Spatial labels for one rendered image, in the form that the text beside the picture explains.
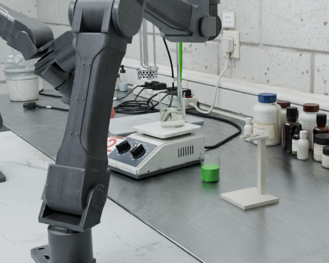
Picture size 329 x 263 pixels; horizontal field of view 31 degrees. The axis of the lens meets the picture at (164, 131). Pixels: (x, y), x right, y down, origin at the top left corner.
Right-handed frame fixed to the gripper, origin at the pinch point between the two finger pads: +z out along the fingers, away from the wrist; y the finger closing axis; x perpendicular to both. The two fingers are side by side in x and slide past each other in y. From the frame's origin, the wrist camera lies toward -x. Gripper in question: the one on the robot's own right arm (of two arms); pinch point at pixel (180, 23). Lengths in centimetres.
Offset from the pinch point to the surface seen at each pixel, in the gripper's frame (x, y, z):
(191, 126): 23.8, -2.6, 1.2
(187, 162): 31.6, -0.9, -1.5
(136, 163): 29.5, 12.1, -6.1
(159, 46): 12, -19, 100
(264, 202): 32.4, -7.5, -30.6
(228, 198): 32.2, -1.8, -26.7
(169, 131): 23.9, 3.5, -2.1
